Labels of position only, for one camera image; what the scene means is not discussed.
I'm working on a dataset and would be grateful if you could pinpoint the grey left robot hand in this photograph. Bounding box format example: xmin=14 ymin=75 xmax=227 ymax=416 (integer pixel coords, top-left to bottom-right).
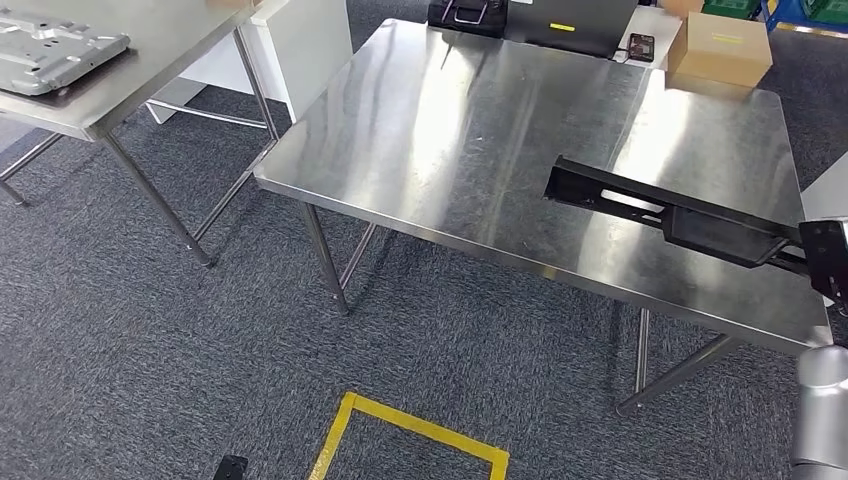
xmin=211 ymin=454 xmax=250 ymax=480

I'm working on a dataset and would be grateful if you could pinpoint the black plastic bracket panel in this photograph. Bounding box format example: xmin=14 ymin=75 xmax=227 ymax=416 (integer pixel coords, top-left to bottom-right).
xmin=543 ymin=155 xmax=813 ymax=278

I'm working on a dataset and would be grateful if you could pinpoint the stainless steel workbench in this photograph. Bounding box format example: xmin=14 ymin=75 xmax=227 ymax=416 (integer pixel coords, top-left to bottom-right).
xmin=253 ymin=18 xmax=835 ymax=419

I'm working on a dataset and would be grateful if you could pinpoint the grey metal plate part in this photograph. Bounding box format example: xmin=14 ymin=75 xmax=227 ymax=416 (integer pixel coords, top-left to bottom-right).
xmin=0 ymin=7 xmax=132 ymax=98

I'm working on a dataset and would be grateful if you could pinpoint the stainless steel table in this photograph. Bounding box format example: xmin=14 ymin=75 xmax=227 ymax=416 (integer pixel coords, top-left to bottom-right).
xmin=0 ymin=0 xmax=281 ymax=270

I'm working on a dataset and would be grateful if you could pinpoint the black remote controller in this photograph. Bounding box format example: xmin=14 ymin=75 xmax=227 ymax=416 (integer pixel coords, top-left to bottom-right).
xmin=427 ymin=0 xmax=510 ymax=39

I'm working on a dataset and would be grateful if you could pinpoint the dark grey laptop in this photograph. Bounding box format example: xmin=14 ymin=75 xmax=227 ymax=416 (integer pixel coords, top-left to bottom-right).
xmin=503 ymin=0 xmax=641 ymax=60

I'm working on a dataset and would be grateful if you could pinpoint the black smartphone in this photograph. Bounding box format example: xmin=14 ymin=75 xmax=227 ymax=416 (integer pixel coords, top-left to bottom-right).
xmin=625 ymin=31 xmax=657 ymax=64

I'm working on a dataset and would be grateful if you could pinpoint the cardboard box yellow label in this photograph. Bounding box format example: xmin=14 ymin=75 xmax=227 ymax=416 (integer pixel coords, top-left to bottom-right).
xmin=665 ymin=11 xmax=774 ymax=91

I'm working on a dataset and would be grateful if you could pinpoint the white side table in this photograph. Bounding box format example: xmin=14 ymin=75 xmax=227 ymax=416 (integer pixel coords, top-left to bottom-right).
xmin=800 ymin=150 xmax=848 ymax=223

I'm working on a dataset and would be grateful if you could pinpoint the green plastic crate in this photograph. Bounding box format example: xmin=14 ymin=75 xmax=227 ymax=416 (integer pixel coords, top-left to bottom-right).
xmin=702 ymin=0 xmax=763 ymax=20
xmin=798 ymin=0 xmax=848 ymax=26

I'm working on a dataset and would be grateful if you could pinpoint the blue storage rack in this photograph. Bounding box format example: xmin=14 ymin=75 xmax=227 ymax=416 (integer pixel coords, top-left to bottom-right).
xmin=760 ymin=0 xmax=848 ymax=36

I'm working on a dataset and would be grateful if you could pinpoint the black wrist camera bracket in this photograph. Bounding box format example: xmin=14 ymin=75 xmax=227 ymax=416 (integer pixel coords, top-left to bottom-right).
xmin=798 ymin=218 xmax=848 ymax=316

